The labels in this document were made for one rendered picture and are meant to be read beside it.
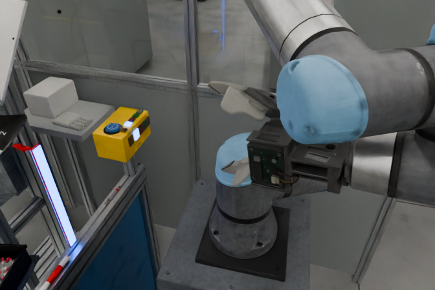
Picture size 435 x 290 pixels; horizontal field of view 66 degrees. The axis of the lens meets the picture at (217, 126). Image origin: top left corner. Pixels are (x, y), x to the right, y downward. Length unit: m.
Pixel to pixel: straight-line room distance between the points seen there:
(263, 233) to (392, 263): 1.50
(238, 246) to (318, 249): 1.15
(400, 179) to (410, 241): 1.92
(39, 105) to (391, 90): 1.41
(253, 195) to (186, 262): 0.22
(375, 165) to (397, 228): 1.95
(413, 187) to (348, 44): 0.17
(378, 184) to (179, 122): 1.17
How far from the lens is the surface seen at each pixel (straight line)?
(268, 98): 0.44
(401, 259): 2.20
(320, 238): 1.77
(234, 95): 0.45
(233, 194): 0.63
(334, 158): 0.40
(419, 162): 0.39
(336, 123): 0.27
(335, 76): 0.27
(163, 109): 1.48
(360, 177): 0.40
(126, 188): 1.12
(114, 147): 1.00
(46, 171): 0.84
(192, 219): 0.82
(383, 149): 0.40
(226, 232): 0.71
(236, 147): 0.63
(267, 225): 0.71
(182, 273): 0.74
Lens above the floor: 1.62
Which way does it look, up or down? 34 degrees down
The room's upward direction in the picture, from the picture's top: straight up
